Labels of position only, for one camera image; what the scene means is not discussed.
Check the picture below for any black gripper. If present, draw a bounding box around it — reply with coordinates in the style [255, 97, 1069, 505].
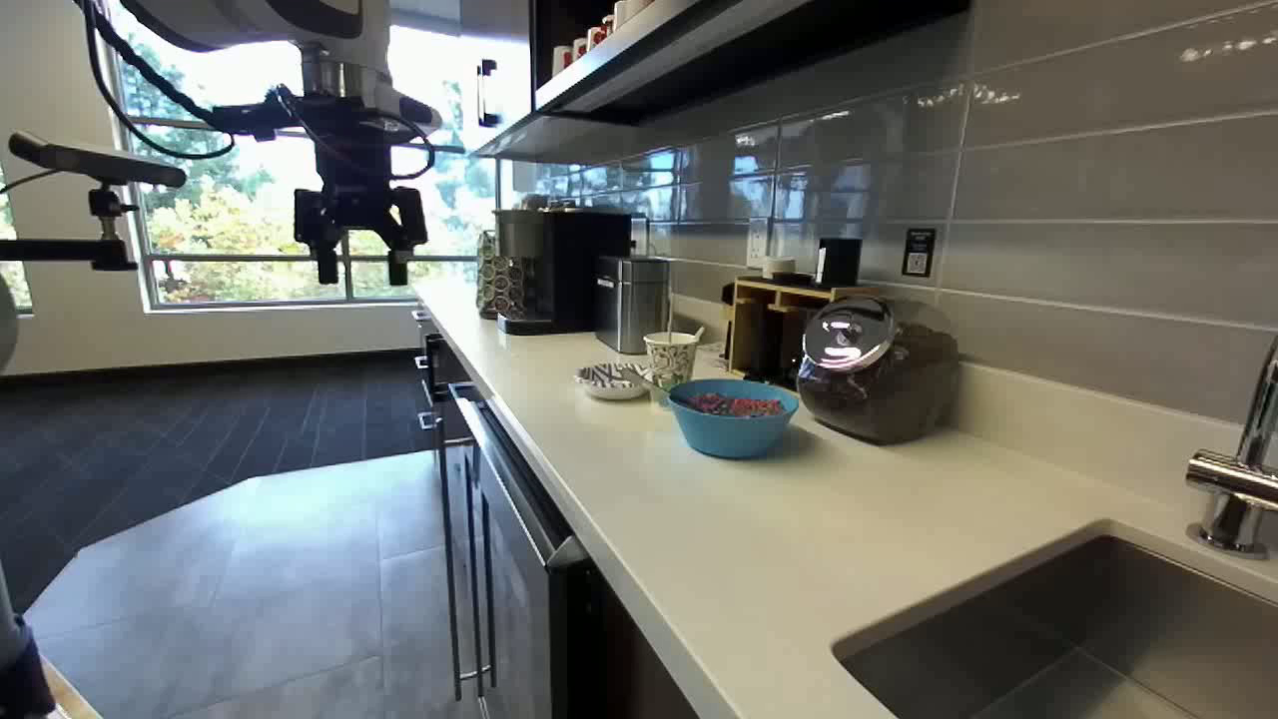
[293, 125, 431, 288]

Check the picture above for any small patterned bowl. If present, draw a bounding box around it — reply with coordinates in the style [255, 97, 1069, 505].
[574, 360, 656, 406]

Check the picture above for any blue plastic bowl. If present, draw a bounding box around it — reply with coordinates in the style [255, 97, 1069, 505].
[663, 376, 801, 462]

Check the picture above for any patterned bag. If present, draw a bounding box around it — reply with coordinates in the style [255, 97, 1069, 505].
[470, 233, 511, 321]

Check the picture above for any large window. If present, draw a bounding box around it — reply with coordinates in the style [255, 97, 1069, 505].
[94, 0, 534, 313]

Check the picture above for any black coffee machine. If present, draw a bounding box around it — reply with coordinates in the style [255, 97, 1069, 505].
[490, 202, 635, 336]

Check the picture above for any stainless steel bin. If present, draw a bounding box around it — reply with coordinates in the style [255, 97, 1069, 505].
[590, 253, 676, 356]

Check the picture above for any white patterned paper cup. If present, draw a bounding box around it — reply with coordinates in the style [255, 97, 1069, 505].
[643, 328, 701, 398]

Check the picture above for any undercounter steel appliance door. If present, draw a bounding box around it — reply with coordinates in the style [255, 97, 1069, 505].
[447, 378, 590, 719]

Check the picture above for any wooden countertop organizer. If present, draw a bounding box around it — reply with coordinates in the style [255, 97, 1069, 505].
[723, 270, 860, 393]

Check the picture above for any black framed card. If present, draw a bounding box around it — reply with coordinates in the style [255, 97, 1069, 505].
[812, 237, 862, 288]

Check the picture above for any dark wood lower cabinet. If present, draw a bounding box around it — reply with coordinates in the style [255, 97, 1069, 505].
[550, 565, 701, 719]

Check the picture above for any stainless steel sink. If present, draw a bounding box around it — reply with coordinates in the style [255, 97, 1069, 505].
[832, 523, 1278, 719]

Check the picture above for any chrome faucet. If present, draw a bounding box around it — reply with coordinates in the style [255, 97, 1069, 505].
[1181, 333, 1278, 554]

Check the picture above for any black camera on stand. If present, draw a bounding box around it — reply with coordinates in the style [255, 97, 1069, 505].
[0, 131, 193, 274]

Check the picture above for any black cable bundle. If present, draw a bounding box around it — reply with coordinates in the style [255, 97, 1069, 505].
[74, 0, 242, 168]

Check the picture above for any black wall switch plate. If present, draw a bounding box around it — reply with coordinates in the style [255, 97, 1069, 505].
[897, 222, 938, 280]

